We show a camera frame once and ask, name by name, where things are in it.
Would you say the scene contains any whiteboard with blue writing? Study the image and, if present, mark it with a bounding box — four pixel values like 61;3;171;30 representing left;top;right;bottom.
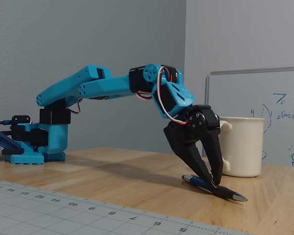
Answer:
205;66;294;168

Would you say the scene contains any grey cutting mat with ruler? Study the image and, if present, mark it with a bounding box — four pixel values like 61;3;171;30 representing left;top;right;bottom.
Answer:
0;178;252;235

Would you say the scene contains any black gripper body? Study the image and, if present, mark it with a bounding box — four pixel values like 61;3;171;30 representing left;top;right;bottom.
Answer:
183;104;221;135

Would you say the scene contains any white ceramic mug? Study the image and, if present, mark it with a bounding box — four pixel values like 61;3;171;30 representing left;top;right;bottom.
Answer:
219;117;266;178

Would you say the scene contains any dark blue table clamp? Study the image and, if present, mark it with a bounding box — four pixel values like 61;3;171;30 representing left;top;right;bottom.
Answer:
0;129;25;156

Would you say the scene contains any white red servo cable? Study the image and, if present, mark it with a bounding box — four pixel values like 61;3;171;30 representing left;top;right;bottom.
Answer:
156;65;190;126

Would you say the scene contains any red black servo cable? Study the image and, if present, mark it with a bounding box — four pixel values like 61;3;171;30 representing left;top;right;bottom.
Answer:
65;99;82;115

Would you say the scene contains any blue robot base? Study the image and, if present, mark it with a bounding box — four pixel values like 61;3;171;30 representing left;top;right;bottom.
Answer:
1;115;70;165

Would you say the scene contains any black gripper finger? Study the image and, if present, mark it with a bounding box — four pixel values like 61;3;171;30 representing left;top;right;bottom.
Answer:
200;129;224;186
163;121;216;187

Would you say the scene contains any blue and black ballpoint pen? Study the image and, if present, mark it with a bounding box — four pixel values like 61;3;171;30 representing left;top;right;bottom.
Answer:
181;174;248;203

